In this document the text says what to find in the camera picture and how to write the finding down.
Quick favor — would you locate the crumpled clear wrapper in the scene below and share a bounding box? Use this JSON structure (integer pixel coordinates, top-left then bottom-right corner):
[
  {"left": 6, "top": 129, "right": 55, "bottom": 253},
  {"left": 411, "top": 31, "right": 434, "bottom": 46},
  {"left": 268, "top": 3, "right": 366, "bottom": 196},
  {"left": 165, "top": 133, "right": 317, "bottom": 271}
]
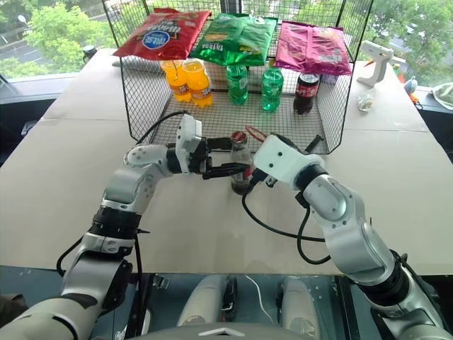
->
[{"left": 356, "top": 93, "right": 377, "bottom": 113}]

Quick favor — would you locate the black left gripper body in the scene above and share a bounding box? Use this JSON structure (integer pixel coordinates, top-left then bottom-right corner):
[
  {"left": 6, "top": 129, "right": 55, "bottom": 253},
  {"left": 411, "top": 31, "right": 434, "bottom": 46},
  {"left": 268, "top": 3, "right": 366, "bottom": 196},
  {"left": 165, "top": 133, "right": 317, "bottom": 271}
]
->
[{"left": 183, "top": 137, "right": 214, "bottom": 176}]

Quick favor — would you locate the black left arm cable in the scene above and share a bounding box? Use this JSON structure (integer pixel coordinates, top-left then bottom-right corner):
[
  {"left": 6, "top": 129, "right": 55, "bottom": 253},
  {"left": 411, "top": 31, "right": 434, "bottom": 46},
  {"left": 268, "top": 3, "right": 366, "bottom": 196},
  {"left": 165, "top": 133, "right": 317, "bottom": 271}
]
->
[{"left": 56, "top": 228, "right": 151, "bottom": 337}]

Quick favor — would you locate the glass bottle with red cap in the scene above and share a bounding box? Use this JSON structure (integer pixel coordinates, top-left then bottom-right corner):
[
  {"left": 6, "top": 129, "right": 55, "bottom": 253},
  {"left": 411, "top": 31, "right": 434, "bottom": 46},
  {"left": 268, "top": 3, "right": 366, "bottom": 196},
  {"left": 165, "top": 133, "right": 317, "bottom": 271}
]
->
[{"left": 229, "top": 130, "right": 256, "bottom": 196}]

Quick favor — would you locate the black wire mesh rack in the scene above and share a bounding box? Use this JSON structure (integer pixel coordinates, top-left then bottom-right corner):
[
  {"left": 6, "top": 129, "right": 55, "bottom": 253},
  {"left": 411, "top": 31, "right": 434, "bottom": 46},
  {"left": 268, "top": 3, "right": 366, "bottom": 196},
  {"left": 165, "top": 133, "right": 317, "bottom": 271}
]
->
[{"left": 101, "top": 0, "right": 374, "bottom": 155}]

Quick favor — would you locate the grey robot torso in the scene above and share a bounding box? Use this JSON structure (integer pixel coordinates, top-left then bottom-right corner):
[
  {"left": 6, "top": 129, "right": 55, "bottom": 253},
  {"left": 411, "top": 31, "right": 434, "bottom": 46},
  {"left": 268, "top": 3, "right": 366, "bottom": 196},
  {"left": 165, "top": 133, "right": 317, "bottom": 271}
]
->
[{"left": 141, "top": 323, "right": 284, "bottom": 340}]

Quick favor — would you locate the small blue toy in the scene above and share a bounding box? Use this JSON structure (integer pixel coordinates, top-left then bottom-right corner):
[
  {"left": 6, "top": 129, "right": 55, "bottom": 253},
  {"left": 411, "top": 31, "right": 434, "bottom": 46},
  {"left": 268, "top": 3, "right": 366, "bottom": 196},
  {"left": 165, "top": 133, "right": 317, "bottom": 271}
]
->
[{"left": 403, "top": 75, "right": 420, "bottom": 95}]

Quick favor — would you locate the dark cola bottle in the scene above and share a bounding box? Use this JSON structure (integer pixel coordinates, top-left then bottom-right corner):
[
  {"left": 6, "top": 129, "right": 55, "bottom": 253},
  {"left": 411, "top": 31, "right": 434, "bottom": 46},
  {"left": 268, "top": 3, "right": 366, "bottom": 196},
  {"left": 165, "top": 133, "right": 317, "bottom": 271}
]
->
[{"left": 293, "top": 72, "right": 321, "bottom": 115}]

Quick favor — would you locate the pink chip bag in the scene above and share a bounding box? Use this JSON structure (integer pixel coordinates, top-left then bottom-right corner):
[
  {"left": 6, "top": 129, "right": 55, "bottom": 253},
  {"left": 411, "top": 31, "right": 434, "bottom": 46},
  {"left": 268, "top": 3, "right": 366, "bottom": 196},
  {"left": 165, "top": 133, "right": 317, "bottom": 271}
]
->
[{"left": 275, "top": 21, "right": 353, "bottom": 77}]

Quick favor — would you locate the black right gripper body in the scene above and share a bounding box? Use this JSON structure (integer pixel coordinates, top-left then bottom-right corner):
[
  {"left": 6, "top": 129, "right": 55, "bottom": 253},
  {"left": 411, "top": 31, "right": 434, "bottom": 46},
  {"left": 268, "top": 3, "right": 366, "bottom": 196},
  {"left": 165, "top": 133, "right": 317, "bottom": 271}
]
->
[{"left": 248, "top": 169, "right": 280, "bottom": 189}]

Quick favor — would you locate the green chip bag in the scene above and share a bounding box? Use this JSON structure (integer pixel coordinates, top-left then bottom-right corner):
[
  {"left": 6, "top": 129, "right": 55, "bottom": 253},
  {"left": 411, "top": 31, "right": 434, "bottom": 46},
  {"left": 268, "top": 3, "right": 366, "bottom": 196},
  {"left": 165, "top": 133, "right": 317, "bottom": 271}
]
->
[{"left": 190, "top": 13, "right": 278, "bottom": 67}]

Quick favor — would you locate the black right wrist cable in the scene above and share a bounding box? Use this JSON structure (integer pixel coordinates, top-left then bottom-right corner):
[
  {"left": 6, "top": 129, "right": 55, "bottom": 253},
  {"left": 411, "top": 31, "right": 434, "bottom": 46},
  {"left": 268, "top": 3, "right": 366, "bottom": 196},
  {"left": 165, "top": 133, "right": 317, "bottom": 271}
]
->
[{"left": 241, "top": 134, "right": 334, "bottom": 265}]

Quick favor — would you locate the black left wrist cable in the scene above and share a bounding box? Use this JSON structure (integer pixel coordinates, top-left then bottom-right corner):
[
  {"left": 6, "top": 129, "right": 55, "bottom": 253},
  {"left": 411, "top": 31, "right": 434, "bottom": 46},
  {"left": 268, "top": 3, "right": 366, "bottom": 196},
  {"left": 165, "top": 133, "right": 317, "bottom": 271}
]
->
[{"left": 135, "top": 110, "right": 188, "bottom": 145}]

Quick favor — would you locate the white glue gun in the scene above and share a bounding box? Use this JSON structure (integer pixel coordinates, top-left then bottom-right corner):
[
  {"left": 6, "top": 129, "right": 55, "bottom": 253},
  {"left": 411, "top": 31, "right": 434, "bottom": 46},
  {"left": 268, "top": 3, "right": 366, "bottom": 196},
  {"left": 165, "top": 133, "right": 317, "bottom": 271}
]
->
[{"left": 356, "top": 39, "right": 406, "bottom": 88}]

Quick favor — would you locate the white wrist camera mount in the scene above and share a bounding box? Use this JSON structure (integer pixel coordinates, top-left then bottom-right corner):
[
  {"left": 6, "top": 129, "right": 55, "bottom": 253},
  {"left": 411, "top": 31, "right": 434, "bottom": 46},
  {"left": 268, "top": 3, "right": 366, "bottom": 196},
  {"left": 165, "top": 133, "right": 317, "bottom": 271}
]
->
[
  {"left": 176, "top": 115, "right": 204, "bottom": 174},
  {"left": 253, "top": 133, "right": 325, "bottom": 191}
]

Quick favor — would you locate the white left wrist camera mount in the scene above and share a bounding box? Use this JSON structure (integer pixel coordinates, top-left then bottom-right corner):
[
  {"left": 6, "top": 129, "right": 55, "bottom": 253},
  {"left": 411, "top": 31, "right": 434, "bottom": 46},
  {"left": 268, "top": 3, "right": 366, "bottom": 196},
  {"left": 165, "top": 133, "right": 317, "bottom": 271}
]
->
[{"left": 176, "top": 115, "right": 204, "bottom": 174}]

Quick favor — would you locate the orange soda bottle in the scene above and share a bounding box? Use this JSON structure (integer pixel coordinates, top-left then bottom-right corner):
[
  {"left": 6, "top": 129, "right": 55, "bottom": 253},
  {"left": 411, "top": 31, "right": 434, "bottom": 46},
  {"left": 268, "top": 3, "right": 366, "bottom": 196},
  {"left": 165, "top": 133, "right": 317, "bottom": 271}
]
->
[
  {"left": 160, "top": 59, "right": 194, "bottom": 104},
  {"left": 182, "top": 59, "right": 214, "bottom": 109}
]

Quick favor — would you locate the thin white cable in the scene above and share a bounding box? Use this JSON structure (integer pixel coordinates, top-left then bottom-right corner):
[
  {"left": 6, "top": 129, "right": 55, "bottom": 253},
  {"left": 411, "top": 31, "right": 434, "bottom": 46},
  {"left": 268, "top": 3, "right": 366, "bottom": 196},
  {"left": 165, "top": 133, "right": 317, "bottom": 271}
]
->
[{"left": 243, "top": 273, "right": 272, "bottom": 325}]

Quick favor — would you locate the grey green cloth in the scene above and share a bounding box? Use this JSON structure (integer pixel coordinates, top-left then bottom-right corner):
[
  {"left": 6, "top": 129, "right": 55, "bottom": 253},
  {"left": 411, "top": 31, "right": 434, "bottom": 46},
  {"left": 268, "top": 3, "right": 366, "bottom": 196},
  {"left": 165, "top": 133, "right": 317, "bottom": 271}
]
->
[{"left": 430, "top": 82, "right": 453, "bottom": 108}]

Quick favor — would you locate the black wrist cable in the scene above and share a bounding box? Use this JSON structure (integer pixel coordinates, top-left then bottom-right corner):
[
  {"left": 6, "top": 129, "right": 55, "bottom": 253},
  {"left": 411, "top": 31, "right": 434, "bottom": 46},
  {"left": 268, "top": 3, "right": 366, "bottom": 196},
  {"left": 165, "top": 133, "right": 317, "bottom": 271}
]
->
[
  {"left": 241, "top": 134, "right": 334, "bottom": 265},
  {"left": 135, "top": 110, "right": 188, "bottom": 145}
]

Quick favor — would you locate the red chip bag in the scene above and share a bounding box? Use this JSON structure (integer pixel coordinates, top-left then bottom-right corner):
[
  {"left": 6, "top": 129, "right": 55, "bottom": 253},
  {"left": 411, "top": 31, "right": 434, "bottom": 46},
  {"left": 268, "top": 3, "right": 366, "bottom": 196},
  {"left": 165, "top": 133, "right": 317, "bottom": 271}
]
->
[{"left": 113, "top": 8, "right": 212, "bottom": 62}]

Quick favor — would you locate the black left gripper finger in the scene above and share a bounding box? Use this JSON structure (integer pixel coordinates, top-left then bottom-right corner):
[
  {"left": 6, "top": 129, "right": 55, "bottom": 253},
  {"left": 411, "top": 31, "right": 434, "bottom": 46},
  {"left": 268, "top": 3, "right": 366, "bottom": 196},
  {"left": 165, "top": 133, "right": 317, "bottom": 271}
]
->
[
  {"left": 202, "top": 162, "right": 250, "bottom": 180},
  {"left": 207, "top": 136, "right": 234, "bottom": 152}
]

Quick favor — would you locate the red bottle opener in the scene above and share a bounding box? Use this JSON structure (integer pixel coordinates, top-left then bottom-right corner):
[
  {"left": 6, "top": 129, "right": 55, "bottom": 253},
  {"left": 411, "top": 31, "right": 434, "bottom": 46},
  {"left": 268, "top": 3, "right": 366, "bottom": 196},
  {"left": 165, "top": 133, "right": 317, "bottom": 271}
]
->
[{"left": 243, "top": 125, "right": 269, "bottom": 181}]

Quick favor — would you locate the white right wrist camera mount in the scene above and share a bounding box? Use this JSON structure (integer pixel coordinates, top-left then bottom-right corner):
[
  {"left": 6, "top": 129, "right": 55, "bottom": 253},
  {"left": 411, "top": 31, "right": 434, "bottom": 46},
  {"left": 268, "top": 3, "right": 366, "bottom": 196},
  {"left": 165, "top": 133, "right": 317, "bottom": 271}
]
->
[{"left": 253, "top": 133, "right": 325, "bottom": 191}]

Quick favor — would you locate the silver rounded robot leg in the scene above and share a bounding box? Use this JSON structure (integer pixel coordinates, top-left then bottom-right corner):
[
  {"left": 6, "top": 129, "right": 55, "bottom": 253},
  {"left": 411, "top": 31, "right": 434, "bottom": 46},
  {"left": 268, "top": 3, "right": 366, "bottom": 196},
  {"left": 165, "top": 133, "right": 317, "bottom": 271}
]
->
[
  {"left": 279, "top": 276, "right": 321, "bottom": 340},
  {"left": 176, "top": 275, "right": 228, "bottom": 329}
]

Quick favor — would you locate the green soda bottle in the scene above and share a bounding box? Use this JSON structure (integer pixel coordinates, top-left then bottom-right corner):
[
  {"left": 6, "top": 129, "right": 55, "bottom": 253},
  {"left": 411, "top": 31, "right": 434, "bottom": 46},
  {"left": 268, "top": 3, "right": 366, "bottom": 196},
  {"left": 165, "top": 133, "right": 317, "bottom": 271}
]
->
[
  {"left": 226, "top": 63, "right": 250, "bottom": 106},
  {"left": 260, "top": 64, "right": 285, "bottom": 113}
]

